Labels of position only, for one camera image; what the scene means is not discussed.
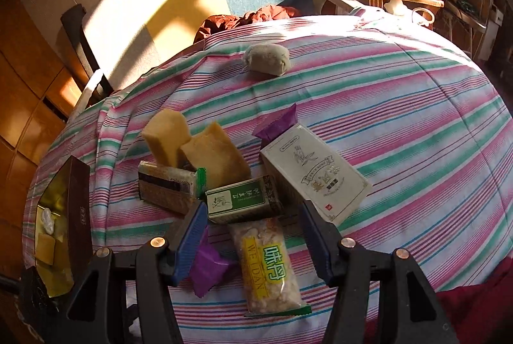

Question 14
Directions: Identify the yellow label snack packet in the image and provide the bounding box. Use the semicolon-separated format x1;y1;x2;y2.
228;218;312;317

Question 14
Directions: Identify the dark striped snack packet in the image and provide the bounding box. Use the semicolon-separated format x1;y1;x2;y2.
137;160;207;214

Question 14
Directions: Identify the white sock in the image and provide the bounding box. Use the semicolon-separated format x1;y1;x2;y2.
242;43;290;77

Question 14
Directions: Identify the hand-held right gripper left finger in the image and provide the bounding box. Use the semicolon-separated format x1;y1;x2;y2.
44;202;209;344

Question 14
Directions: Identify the white cable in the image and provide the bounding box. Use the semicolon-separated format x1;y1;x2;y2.
409;7;435;26

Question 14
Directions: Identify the armchair with black frame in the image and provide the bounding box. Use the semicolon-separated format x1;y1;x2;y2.
60;0;363;106

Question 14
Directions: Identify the red-brown cloth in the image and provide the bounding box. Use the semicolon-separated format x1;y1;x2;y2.
196;5;301;44

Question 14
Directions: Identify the white crumpled wrapper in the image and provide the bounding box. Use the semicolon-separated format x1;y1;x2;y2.
38;208;55;236

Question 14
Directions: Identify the purple foil packet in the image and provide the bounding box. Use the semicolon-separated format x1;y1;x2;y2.
252;104;298;150
189;226;239;297

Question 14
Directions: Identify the striped bedsheet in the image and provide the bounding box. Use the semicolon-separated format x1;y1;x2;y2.
22;5;508;344

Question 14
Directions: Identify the yellow sponge block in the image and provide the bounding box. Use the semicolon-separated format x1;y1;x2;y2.
178;122;252;190
141;108;192;168
34;234;57;265

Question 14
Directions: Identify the wooden wardrobe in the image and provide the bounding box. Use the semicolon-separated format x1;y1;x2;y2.
0;0;95;273

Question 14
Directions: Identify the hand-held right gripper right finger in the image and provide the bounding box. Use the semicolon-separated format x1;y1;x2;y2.
299;200;459;344

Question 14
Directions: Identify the dark red cloth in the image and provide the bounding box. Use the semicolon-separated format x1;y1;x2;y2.
363;278;508;344

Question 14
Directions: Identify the cluttered storage shelf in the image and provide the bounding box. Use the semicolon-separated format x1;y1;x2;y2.
441;0;506;60

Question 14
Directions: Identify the white printed carton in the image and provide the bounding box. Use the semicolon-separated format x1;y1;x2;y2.
260;123;373;226

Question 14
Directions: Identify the green and white carton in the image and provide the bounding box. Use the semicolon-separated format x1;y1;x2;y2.
205;175;283;224

